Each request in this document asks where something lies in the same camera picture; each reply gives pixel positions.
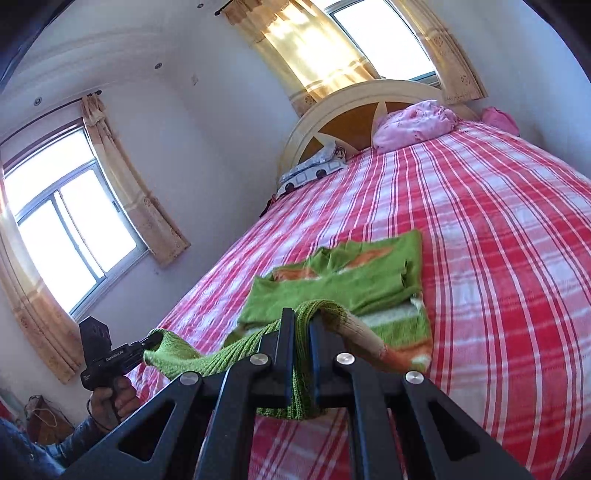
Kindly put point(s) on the person's left forearm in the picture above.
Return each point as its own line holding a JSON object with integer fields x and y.
{"x": 27, "y": 457}

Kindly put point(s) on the dark curtain rod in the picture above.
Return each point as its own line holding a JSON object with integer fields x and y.
{"x": 222, "y": 9}
{"x": 92, "y": 95}

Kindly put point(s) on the narrow window behind headboard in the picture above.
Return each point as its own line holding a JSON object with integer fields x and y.
{"x": 378, "y": 37}

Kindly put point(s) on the dark cloth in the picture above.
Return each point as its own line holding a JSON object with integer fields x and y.
{"x": 268, "y": 206}

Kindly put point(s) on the bed with red plaid sheet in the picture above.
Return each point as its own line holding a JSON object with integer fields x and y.
{"x": 485, "y": 230}

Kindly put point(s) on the cream wooden headboard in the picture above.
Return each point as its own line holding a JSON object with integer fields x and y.
{"x": 341, "y": 94}

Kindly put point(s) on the person's left hand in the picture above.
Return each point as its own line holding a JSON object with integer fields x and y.
{"x": 120, "y": 401}

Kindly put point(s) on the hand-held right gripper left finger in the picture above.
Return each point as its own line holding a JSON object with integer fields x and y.
{"x": 281, "y": 341}

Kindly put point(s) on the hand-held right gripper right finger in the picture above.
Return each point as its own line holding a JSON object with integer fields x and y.
{"x": 318, "y": 360}

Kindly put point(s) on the pink floral quilt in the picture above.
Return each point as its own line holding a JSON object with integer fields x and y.
{"x": 411, "y": 124}

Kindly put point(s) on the yellow patterned curtain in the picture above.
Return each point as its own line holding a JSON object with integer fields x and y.
{"x": 300, "y": 50}
{"x": 32, "y": 314}
{"x": 138, "y": 198}
{"x": 452, "y": 60}

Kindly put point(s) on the green orange striped knit sweater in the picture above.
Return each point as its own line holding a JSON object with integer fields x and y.
{"x": 360, "y": 281}

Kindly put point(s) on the patterned white pillow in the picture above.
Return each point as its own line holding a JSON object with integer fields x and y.
{"x": 309, "y": 173}

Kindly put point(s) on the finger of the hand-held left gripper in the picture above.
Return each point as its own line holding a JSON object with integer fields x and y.
{"x": 150, "y": 342}
{"x": 144, "y": 358}

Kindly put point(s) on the wide sliding window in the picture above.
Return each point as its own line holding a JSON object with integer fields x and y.
{"x": 69, "y": 221}

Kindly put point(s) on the pink cloth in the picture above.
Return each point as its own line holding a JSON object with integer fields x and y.
{"x": 501, "y": 121}

